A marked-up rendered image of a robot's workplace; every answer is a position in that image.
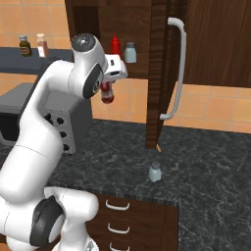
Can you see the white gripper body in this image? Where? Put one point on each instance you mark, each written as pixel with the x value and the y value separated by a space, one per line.
pixel 117 72

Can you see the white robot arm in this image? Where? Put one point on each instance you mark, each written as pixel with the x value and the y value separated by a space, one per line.
pixel 39 147

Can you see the pale grey shaker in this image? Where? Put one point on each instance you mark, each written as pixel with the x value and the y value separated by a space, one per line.
pixel 155 173
pixel 130 54

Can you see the red condiment bottle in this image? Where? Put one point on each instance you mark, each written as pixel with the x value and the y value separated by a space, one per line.
pixel 107 95

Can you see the red squeeze bottle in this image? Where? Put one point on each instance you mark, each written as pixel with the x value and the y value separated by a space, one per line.
pixel 115 45

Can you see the dark wood cabinet door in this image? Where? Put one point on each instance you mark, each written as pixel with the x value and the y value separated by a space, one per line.
pixel 158 65
pixel 219 39

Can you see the dark wood cabinet body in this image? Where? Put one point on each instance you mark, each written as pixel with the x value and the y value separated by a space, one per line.
pixel 137 19

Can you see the brown glass bottle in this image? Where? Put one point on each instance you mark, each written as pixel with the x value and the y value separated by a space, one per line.
pixel 25 48

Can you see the grey toaster oven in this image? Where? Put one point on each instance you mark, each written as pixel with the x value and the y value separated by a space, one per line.
pixel 75 114

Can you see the dark wall shelf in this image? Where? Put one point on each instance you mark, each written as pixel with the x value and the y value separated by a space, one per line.
pixel 19 63

